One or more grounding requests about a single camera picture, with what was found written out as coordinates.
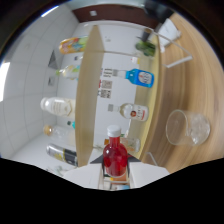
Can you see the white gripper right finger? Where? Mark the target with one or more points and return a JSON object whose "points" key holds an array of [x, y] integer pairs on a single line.
{"points": [[146, 175]]}

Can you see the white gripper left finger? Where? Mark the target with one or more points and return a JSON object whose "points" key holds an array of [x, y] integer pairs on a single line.
{"points": [[86, 175]]}

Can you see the small red liquid bottle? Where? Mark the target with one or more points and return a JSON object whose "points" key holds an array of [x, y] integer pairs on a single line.
{"points": [[115, 158]]}

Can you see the clear bottle orange cap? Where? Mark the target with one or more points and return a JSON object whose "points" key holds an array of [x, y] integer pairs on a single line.
{"points": [[133, 143]]}

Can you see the clear bottle green cap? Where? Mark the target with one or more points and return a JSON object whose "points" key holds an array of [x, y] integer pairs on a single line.
{"points": [[68, 71]]}

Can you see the glass jar cork lid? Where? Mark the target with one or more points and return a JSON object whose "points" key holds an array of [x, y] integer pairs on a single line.
{"points": [[61, 134]]}

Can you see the small teal bottle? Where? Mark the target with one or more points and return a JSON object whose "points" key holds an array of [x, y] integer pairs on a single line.
{"points": [[72, 125]]}

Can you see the clear glass with ice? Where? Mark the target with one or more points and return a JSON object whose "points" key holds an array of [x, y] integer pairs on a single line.
{"points": [[188, 128]]}

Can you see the clear bottle red label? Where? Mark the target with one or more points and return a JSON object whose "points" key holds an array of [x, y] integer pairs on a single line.
{"points": [[133, 111]]}

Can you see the two-tier wooden shelf rack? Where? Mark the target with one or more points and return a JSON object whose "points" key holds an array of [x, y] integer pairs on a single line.
{"points": [[87, 100]]}

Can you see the blue liquid bottle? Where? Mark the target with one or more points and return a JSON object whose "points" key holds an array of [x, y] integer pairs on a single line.
{"points": [[140, 77]]}

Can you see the glass jar with limes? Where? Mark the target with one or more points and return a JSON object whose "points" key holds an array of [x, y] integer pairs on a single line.
{"points": [[146, 46]]}

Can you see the white notebook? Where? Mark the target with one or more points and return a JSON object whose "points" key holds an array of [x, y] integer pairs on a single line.
{"points": [[168, 31]]}

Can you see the brown door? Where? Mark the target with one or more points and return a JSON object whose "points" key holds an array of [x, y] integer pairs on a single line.
{"points": [[116, 13]]}

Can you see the black chair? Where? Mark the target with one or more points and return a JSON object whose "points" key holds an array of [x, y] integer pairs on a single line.
{"points": [[158, 10]]}

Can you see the wall posters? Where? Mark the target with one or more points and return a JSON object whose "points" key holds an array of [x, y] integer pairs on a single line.
{"points": [[106, 83]]}

